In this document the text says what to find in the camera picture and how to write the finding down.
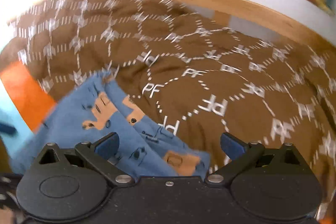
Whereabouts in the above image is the wooden bed frame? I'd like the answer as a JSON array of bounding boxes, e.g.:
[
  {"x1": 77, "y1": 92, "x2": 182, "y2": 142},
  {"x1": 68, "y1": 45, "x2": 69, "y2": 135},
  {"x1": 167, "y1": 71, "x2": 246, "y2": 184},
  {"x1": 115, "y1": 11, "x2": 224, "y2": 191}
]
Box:
[{"x1": 175, "y1": 0, "x2": 335, "y2": 51}]

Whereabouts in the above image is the blue pyjama pants orange print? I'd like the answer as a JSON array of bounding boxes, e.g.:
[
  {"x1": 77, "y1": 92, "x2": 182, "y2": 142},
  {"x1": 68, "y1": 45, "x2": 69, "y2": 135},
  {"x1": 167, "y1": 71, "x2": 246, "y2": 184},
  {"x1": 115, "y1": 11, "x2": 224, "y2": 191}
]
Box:
[{"x1": 11, "y1": 73, "x2": 210, "y2": 178}]

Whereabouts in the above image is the brown PF patterned blanket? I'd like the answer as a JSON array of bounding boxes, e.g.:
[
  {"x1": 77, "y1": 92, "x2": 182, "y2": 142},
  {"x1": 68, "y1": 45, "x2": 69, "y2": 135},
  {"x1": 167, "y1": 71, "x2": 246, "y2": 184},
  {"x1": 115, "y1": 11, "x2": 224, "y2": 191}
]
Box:
[{"x1": 1, "y1": 0, "x2": 335, "y2": 223}]

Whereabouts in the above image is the colourful patchwork bedsheet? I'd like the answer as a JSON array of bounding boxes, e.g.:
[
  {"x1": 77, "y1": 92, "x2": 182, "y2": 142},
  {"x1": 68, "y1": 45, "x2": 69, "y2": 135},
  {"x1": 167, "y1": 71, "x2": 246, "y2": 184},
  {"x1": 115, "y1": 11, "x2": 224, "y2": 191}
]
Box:
[{"x1": 1, "y1": 61, "x2": 57, "y2": 166}]

